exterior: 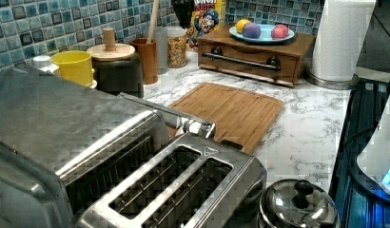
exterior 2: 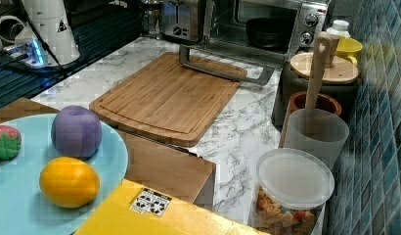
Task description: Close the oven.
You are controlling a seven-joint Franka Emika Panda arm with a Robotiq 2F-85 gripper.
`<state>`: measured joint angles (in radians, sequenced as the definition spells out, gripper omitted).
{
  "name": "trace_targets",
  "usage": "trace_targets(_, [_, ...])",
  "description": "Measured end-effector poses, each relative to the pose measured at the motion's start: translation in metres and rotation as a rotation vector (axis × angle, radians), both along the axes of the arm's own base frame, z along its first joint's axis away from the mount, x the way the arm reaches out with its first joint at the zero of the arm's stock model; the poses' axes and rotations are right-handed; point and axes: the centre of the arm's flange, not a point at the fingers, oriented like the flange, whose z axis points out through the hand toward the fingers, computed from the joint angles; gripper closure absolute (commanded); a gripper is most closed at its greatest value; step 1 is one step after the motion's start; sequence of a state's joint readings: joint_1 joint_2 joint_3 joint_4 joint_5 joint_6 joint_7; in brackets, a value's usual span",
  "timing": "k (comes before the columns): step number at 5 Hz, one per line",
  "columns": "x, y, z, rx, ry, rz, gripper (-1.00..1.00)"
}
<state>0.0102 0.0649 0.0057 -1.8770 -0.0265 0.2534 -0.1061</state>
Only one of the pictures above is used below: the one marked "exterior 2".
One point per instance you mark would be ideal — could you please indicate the glass oven door with handle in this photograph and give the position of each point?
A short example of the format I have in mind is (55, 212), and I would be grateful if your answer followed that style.
(223, 36)

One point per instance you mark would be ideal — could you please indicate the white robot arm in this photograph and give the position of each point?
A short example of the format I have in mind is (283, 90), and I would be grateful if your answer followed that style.
(46, 40)

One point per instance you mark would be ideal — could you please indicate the stainless steel toaster oven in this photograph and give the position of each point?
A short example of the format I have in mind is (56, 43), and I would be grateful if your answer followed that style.
(308, 15)

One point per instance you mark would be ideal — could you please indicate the black pan inside oven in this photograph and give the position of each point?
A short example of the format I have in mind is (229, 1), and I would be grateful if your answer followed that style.
(269, 32)

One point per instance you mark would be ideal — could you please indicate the bamboo cutting board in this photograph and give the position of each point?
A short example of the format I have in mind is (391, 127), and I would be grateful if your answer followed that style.
(166, 102)

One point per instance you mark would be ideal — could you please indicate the wooden drawer box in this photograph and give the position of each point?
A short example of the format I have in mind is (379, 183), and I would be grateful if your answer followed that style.
(169, 171)

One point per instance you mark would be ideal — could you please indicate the brown ceramic utensil crock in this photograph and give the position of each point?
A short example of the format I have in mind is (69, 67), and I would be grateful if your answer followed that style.
(297, 101)

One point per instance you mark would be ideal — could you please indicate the stainless steel two-slot toaster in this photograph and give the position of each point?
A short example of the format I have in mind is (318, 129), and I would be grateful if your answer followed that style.
(182, 19)

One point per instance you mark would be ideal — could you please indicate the glass french press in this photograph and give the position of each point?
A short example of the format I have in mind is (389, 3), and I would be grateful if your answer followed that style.
(151, 18)

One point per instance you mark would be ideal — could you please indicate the clear lidded snack container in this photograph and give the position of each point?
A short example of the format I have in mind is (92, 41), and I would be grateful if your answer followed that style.
(292, 187)

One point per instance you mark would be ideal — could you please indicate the yellow cereal box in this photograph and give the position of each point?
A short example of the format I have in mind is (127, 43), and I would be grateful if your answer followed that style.
(134, 209)

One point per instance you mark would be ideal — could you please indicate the frosted plastic cup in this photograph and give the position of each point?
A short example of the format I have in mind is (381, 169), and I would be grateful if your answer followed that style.
(317, 132)

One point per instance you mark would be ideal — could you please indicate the purple toy plum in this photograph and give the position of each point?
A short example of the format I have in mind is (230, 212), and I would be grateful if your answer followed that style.
(76, 132)

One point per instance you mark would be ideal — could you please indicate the wooden spatula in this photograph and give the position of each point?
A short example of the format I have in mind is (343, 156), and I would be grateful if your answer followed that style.
(320, 55)

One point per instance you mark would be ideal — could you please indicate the black pot with wooden lid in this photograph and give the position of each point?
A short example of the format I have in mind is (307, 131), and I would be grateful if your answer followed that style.
(340, 82)

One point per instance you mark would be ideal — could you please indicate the yellow toy lemon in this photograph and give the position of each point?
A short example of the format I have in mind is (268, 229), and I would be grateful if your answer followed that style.
(69, 182)

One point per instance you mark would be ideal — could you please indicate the yellow mug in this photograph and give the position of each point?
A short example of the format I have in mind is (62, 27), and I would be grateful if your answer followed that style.
(349, 49)

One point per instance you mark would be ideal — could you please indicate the white capped bottle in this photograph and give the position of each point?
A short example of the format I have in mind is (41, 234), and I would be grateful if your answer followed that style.
(339, 28)

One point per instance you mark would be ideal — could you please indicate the red toy strawberry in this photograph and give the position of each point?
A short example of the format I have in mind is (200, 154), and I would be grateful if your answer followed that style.
(10, 142)

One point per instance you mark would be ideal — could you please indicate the light blue plate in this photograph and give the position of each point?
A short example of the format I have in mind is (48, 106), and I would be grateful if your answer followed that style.
(23, 208)

